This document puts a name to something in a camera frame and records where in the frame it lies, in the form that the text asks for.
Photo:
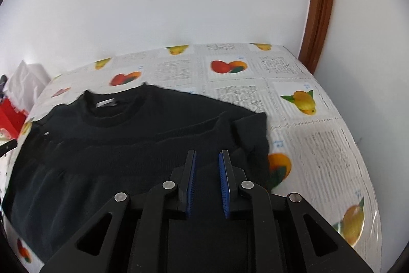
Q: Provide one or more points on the red paper bag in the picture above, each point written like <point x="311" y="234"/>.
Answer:
<point x="11" y="119"/>

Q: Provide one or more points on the wooden door frame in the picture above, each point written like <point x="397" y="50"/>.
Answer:
<point x="319" y="4"/>

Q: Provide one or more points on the white plastic bag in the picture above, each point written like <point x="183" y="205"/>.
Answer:
<point x="25" y="81"/>

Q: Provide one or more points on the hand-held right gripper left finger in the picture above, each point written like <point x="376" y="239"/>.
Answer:
<point x="190" y="186"/>

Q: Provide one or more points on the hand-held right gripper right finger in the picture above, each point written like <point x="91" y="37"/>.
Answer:
<point x="224" y="186"/>

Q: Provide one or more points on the fruit print tablecloth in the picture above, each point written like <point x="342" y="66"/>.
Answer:
<point x="319" y="148"/>

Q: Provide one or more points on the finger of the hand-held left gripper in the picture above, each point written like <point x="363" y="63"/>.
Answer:
<point x="8" y="146"/>

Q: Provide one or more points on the black sweatshirt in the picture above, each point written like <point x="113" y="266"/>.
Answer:
<point x="111" y="148"/>

